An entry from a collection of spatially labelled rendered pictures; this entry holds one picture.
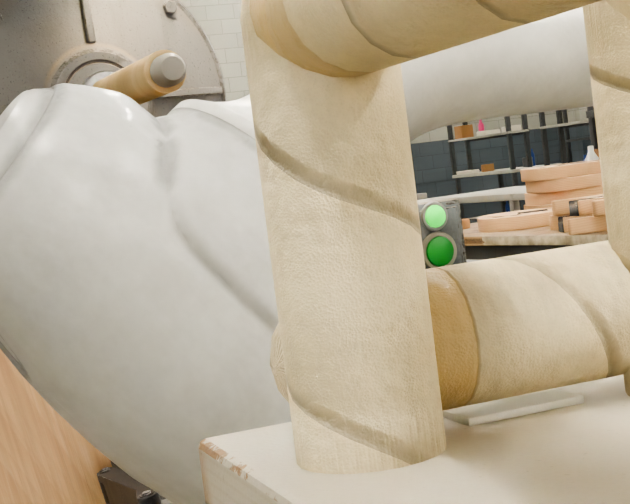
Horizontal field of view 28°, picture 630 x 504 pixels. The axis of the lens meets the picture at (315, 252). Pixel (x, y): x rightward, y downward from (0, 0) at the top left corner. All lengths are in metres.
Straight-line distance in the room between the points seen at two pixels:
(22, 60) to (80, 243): 0.70
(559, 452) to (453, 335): 0.03
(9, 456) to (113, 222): 0.40
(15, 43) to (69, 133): 0.69
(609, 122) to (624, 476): 0.09
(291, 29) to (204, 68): 0.95
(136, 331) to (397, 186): 0.21
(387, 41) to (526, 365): 0.10
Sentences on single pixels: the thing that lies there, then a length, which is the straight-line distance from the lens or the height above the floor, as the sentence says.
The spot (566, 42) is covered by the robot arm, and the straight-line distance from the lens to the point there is 0.57.
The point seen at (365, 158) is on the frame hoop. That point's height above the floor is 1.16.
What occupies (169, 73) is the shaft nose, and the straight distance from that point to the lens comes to 0.92.
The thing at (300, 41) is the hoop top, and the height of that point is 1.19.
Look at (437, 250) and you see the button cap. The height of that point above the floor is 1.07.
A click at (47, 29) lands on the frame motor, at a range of 1.15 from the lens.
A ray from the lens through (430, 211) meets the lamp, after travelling 1.24.
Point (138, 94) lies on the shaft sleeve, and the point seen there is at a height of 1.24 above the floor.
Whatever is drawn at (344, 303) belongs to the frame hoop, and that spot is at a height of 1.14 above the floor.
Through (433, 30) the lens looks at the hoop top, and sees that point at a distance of 0.20.
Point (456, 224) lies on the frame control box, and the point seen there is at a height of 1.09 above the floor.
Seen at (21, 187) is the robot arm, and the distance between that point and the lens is 0.45.
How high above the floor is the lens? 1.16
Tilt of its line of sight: 4 degrees down
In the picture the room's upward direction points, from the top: 7 degrees counter-clockwise
